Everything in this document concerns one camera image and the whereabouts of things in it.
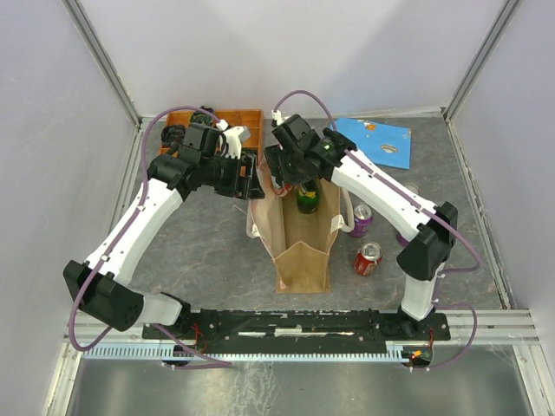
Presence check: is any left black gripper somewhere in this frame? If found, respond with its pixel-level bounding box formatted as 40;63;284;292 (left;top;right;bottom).
201;151;265;200

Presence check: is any green glass bottle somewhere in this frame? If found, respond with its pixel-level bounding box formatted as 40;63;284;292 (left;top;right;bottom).
296;180;319;214

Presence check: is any brown canvas tote bag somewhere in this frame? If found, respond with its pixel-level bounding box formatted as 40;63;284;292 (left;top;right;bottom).
246;161;354;294

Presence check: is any red cola can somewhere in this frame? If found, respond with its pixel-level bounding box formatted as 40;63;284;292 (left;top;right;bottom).
405;184;420;195
354;242;382;276

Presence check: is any purple Fanta can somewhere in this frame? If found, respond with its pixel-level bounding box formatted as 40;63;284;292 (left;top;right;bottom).
396;232;409;247

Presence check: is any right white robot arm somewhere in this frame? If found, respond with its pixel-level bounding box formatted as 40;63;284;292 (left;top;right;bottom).
264;110;457;339

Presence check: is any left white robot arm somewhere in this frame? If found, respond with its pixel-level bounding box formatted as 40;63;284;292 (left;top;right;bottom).
63;122;264;338

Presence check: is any black rolled sock top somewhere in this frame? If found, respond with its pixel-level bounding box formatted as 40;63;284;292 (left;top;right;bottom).
189;106;217;127

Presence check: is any orange compartment tray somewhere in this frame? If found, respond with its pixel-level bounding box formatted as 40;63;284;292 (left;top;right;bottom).
166;109;264;159

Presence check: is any purple soda can left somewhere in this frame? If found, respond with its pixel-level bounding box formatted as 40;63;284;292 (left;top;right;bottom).
349;204;374;237

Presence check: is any blue patterned cloth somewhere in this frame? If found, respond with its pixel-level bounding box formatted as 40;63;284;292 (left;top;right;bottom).
336;118;412;170

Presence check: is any red cola can front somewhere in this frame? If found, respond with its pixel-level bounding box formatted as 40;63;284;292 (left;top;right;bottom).
354;242;382;276

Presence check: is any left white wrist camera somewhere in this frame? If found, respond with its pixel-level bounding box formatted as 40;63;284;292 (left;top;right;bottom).
216;120;251;159

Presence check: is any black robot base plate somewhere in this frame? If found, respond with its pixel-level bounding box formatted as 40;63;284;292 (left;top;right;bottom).
142;309;451;355

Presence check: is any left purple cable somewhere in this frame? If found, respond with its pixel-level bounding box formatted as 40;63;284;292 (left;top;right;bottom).
69;104;235;370

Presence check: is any purple cable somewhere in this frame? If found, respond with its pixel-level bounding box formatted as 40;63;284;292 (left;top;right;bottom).
271;89;484;370
69;104;235;370

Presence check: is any light blue cable duct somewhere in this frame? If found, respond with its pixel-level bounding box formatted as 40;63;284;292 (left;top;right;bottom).
82;341;430;361

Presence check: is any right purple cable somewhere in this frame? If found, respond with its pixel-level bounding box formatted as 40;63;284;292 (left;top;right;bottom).
271;89;484;370

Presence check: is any left aluminium frame post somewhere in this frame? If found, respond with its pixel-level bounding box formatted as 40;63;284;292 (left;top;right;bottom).
62;0;141;125

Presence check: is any aluminium frame post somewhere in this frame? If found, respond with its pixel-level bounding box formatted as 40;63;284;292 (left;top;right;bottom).
62;0;141;125
442;0;521;122

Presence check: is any right aluminium frame post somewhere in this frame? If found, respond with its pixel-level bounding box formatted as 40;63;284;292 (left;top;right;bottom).
442;0;521;122

